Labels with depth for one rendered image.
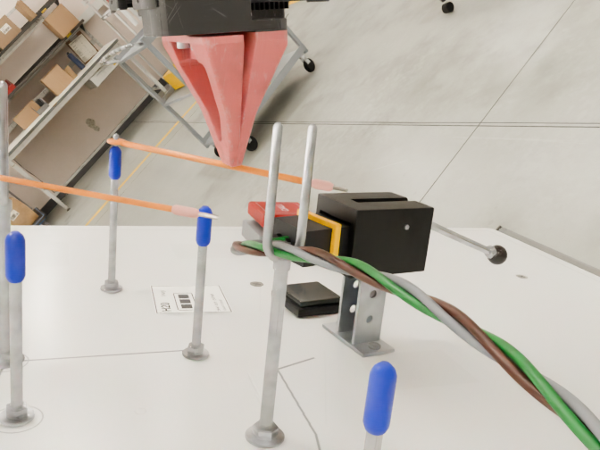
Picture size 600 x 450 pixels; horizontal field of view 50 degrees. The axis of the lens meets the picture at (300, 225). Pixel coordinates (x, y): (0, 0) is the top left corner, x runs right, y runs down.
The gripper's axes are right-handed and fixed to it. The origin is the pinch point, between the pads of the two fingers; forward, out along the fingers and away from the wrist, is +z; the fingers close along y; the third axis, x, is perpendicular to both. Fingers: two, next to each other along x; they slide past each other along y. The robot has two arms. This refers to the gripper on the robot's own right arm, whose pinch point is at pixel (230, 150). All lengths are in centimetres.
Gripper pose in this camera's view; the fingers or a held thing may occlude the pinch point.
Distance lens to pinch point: 37.1
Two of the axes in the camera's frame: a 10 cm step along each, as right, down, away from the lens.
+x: -5.1, -2.7, 8.2
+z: 0.4, 9.4, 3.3
